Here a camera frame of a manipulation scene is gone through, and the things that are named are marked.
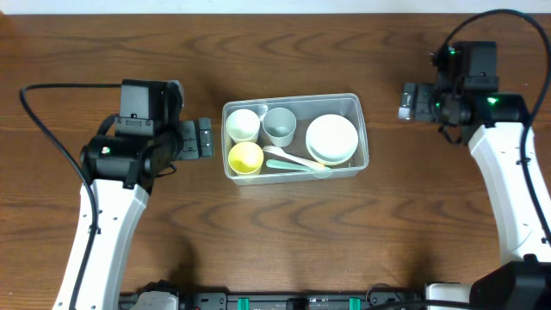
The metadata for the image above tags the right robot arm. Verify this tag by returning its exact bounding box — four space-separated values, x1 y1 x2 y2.
399 83 550 309

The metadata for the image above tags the white plastic cup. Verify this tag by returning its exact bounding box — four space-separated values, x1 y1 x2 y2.
226 109 261 144

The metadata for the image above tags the white plastic fork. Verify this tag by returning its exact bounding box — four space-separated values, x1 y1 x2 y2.
262 146 326 171

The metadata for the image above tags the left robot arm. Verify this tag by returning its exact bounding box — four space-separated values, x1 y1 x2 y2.
53 115 214 309

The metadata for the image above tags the grey plastic cup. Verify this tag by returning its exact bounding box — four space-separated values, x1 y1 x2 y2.
262 108 297 147

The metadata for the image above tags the white plastic bowl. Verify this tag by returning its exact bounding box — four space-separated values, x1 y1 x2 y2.
306 115 359 160

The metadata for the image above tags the mint green plastic spoon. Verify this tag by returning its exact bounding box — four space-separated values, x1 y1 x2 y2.
266 159 332 178

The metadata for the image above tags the black mounting rail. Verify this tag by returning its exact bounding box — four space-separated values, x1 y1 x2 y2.
118 280 424 310

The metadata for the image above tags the clear plastic storage box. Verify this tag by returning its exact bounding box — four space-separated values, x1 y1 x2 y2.
221 93 369 185

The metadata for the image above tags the yellow plastic cup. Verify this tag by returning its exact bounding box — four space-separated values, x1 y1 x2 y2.
228 141 264 176

